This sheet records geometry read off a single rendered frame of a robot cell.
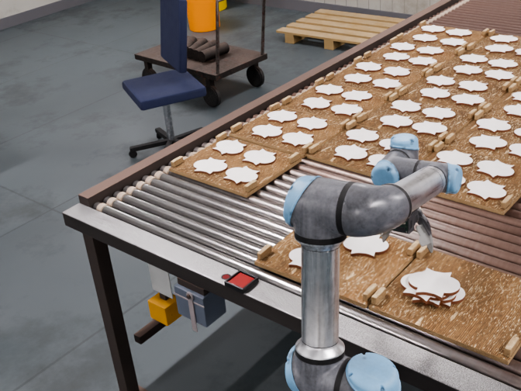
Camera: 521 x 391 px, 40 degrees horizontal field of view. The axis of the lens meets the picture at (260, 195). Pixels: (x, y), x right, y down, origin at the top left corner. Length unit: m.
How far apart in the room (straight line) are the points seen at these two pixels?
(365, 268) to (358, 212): 0.78
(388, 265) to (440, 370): 0.45
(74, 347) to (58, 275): 0.65
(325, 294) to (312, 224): 0.17
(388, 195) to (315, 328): 0.35
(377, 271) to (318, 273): 0.67
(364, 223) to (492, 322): 0.70
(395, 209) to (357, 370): 0.38
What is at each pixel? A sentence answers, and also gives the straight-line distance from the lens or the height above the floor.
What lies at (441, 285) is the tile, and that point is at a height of 0.98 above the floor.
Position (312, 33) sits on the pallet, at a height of 0.11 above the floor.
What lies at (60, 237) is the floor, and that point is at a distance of 4.49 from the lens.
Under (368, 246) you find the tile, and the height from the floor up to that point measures 0.95.
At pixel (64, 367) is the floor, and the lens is 3.53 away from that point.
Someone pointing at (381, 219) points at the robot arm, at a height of 1.46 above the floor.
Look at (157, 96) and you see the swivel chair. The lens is 4.84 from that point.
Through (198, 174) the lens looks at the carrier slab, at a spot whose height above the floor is 0.94.
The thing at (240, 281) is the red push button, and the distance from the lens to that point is 2.24.
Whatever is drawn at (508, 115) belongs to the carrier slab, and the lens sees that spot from 3.29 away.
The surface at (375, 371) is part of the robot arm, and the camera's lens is 1.67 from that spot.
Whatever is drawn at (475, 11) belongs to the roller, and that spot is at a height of 0.92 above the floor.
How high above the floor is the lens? 2.25
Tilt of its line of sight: 30 degrees down
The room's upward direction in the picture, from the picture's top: 5 degrees counter-clockwise
